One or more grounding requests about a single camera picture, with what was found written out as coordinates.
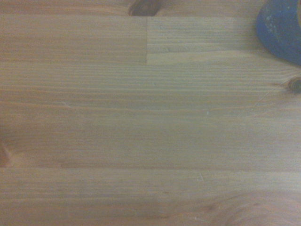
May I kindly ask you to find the blue tape roll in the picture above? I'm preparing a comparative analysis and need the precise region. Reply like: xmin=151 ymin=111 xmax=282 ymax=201
xmin=255 ymin=0 xmax=301 ymax=66

